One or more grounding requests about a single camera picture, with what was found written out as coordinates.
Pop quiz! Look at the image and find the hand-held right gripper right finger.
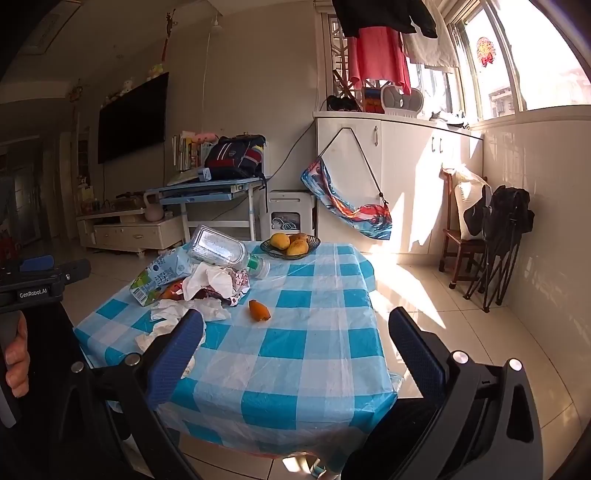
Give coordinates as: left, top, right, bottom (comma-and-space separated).
339, 306, 546, 480

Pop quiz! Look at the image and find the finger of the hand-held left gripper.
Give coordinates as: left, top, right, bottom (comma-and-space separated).
18, 255, 55, 274
54, 258, 92, 286

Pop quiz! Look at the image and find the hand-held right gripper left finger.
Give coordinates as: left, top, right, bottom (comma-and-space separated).
53, 308, 206, 480

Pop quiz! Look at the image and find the blue green milk carton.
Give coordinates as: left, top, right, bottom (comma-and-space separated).
129, 253, 199, 306

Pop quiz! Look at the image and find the red white snack wrapper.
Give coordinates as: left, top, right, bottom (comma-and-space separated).
198, 268, 252, 308

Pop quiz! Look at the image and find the clear plastic bottle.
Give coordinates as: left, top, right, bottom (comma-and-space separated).
187, 224, 271, 280

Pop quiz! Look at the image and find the person's left hand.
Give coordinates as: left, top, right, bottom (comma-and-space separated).
4, 313, 31, 398

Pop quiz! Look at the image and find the white television cabinet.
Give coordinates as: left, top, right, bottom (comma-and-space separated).
76, 208, 185, 254

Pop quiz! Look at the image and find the pink kettlebell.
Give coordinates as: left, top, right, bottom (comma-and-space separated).
143, 190, 163, 222

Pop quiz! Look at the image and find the blue checked tablecloth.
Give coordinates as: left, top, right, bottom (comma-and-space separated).
74, 240, 400, 467

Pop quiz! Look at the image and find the wooden chair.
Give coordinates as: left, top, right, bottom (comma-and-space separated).
438, 168, 490, 289

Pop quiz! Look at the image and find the person's dark clothing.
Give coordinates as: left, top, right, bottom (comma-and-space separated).
18, 300, 139, 480

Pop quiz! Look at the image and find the dark wicker fruit bowl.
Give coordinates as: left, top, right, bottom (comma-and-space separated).
260, 234, 321, 260

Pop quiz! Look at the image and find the blue study desk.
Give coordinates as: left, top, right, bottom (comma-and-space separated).
147, 176, 271, 243

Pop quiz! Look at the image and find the black folding chair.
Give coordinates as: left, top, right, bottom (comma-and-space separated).
464, 186, 535, 312

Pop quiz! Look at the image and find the colourful hanging bag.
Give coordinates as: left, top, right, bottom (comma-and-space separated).
301, 127, 393, 241

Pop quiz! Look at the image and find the row of books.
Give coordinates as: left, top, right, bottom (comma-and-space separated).
173, 130, 213, 171

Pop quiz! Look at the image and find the white sack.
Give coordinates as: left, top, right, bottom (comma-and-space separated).
455, 168, 490, 241

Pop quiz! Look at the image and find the white storage cabinet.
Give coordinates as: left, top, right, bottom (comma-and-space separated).
314, 111, 485, 254

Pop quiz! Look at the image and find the dark striped backpack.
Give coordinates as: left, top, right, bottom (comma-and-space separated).
204, 135, 269, 182

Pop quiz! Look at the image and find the pair of shoes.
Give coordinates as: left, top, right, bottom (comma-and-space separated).
429, 110, 469, 127

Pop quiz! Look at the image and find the red hanging knot ornament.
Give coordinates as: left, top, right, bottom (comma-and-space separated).
159, 11, 178, 61

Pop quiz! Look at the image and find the colourful picture box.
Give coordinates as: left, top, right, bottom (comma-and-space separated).
362, 87, 384, 113

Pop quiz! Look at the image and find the black bag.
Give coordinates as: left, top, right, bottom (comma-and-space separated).
325, 95, 363, 112

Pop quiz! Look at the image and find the pink hanging garment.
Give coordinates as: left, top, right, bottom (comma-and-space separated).
347, 26, 411, 95

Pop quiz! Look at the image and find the white hanging garment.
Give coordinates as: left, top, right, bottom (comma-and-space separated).
401, 31, 460, 73

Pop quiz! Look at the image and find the window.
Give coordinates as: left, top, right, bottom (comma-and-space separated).
406, 0, 589, 124

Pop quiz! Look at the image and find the red window decoration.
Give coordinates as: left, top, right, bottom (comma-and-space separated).
475, 37, 496, 68

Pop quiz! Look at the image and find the black hanging garment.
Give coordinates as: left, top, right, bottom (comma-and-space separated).
331, 0, 438, 38

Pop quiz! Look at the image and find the wall television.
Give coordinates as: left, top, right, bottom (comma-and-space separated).
97, 71, 169, 164

